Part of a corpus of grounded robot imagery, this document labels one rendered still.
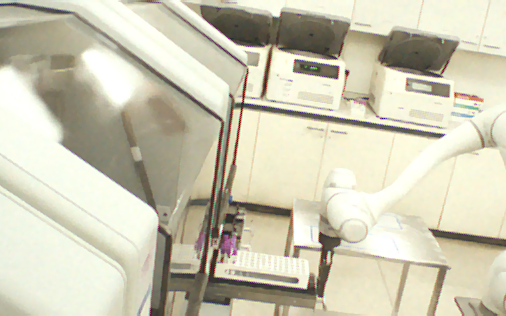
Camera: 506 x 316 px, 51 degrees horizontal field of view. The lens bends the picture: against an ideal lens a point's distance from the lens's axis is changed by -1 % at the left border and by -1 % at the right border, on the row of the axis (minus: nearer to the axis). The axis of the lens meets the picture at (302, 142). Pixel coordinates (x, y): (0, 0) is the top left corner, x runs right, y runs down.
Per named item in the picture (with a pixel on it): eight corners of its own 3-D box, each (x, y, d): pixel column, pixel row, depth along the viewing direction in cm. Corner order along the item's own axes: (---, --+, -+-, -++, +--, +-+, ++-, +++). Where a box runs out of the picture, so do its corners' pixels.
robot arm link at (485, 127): (461, 111, 168) (480, 122, 155) (513, 88, 168) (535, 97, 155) (474, 146, 172) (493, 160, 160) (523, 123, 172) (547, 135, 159)
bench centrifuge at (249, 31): (184, 88, 386) (194, -1, 368) (200, 75, 445) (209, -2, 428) (259, 100, 388) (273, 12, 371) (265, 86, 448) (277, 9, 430)
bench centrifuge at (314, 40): (265, 101, 389) (279, 6, 370) (267, 86, 449) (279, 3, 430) (339, 113, 394) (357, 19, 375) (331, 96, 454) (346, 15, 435)
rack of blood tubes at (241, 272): (213, 280, 167) (216, 263, 165) (217, 264, 176) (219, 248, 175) (306, 292, 169) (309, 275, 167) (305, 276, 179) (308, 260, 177)
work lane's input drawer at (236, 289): (98, 287, 164) (100, 261, 162) (112, 265, 178) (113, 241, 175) (327, 317, 170) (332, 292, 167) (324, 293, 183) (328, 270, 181)
